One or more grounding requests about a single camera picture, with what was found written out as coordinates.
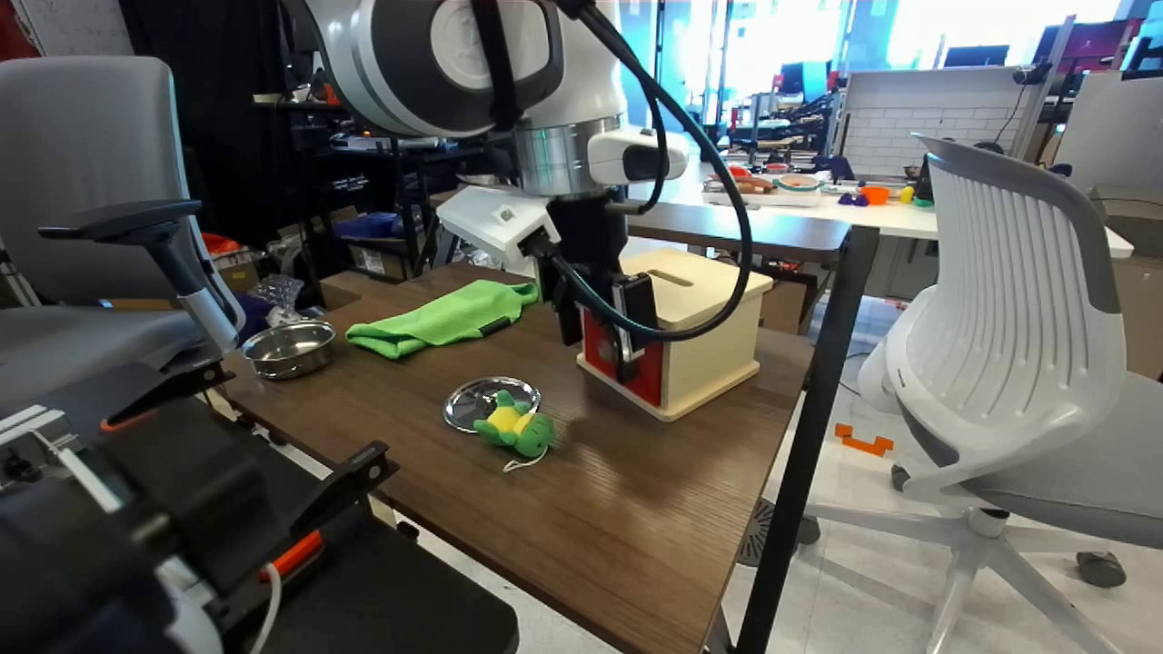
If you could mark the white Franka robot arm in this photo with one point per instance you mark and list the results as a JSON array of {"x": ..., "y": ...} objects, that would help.
[{"x": 425, "y": 57}]

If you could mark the green yellow plush toy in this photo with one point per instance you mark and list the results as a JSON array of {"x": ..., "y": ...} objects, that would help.
[{"x": 530, "y": 433}]

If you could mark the dark wood raised shelf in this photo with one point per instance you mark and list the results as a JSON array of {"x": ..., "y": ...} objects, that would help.
[{"x": 786, "y": 232}]

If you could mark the grey office chair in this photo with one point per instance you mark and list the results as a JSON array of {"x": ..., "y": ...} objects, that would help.
[{"x": 87, "y": 158}]

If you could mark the white desk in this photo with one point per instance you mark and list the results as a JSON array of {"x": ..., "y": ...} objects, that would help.
[{"x": 896, "y": 218}]

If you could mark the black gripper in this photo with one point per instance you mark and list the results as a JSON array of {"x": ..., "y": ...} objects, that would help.
[{"x": 586, "y": 237}]

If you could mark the light wooden box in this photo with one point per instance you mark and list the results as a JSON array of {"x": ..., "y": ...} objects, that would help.
[{"x": 715, "y": 346}]

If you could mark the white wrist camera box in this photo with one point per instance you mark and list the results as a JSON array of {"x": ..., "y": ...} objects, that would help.
[{"x": 492, "y": 218}]

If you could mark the small steel pot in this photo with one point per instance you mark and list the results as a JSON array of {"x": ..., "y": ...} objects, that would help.
[{"x": 291, "y": 351}]

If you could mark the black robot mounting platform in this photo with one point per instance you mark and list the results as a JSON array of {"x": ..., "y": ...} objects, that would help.
[{"x": 364, "y": 605}]

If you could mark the green cloth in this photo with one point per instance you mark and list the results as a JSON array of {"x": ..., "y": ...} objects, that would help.
[{"x": 448, "y": 319}]

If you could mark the white partition panel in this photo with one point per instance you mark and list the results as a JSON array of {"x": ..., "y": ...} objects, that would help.
[{"x": 931, "y": 122}]

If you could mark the black storage rack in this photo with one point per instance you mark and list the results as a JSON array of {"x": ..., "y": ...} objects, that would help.
[{"x": 376, "y": 185}]

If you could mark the black metal table frame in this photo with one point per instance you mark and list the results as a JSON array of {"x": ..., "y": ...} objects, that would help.
[{"x": 806, "y": 424}]

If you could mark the glass pot lid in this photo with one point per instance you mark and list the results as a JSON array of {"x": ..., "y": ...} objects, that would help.
[{"x": 468, "y": 406}]

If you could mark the orange floor tape marker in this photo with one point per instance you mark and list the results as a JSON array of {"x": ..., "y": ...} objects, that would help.
[{"x": 863, "y": 443}]

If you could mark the white office chair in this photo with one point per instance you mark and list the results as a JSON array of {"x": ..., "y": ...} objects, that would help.
[{"x": 1004, "y": 329}]

